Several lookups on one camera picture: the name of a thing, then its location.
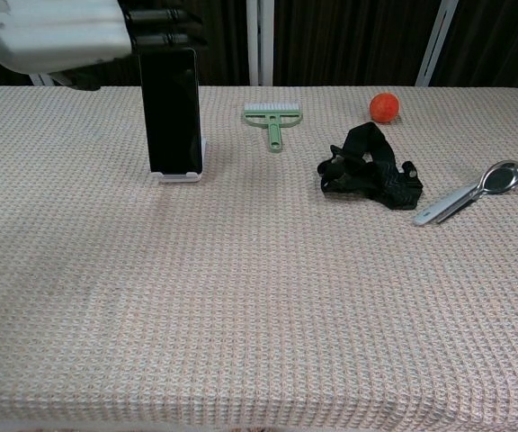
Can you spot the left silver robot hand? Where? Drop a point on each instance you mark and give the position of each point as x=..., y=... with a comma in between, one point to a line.
x=52, y=36

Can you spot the black smartphone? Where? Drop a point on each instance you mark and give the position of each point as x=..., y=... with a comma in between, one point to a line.
x=171, y=112

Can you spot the white folding phone stand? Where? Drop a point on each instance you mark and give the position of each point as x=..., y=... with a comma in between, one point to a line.
x=178, y=177

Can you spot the green cleaning brush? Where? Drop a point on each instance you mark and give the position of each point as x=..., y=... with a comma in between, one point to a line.
x=274, y=131

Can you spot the orange ball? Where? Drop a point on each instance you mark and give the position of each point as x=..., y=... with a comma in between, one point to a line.
x=384, y=108

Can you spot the beige waffle tablecloth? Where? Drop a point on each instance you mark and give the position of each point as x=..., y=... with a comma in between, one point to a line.
x=286, y=292

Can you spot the metal spoon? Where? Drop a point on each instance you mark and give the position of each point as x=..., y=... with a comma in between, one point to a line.
x=504, y=176

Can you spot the white slanted frame post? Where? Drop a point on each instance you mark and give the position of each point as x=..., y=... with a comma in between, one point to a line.
x=43, y=81
x=436, y=45

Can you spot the white upright frame post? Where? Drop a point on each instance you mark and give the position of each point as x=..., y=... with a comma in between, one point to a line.
x=260, y=45

